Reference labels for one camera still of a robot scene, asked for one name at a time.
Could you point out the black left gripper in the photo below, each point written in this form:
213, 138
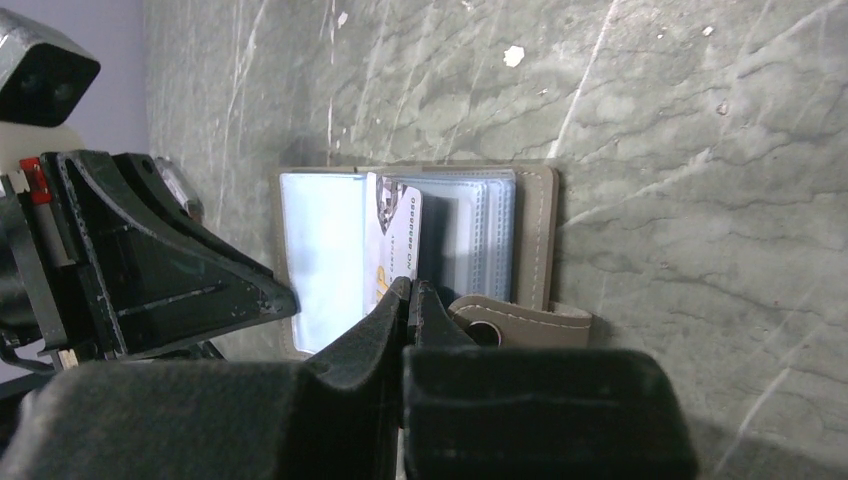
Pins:
99, 262

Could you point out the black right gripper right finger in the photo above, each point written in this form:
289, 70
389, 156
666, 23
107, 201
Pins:
486, 412

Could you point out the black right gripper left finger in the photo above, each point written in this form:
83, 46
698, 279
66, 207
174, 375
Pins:
332, 416

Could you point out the grey card holder wallet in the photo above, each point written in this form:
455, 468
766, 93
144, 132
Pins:
486, 244

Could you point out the pack of coloured markers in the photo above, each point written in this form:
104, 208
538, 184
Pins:
176, 181

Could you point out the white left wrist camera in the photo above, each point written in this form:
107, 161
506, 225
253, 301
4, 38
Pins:
44, 75

